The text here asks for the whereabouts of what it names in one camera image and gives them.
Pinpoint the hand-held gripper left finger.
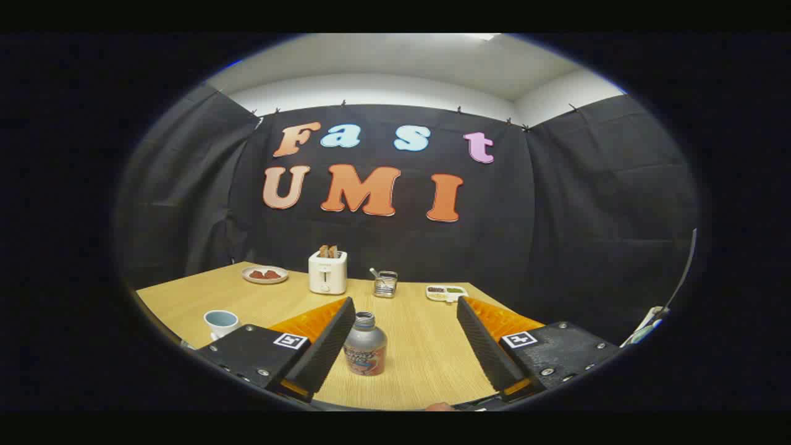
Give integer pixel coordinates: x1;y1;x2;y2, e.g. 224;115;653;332
195;297;357;404

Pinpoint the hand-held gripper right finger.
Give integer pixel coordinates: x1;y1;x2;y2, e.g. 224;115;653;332
456;295;620;404

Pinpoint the silver juice bottle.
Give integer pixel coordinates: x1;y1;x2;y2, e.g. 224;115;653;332
344;311;388;376

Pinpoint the white cup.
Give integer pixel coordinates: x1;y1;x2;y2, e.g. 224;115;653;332
204;310;240;342

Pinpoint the wooden table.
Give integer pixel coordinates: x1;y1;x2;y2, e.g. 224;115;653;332
136;261;538;411

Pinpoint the white divided dish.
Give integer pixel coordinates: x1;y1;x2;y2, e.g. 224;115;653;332
425;284;468;303

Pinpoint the white toaster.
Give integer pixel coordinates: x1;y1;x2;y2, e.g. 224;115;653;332
308;250;348;295

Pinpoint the round beige plate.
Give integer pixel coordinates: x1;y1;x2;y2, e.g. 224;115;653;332
242;266;289;285

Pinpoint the black backdrop cloth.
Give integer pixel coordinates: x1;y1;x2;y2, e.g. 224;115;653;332
114;83;699;347

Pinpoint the white teal object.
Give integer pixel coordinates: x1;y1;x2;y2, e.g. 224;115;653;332
621;306;671;347

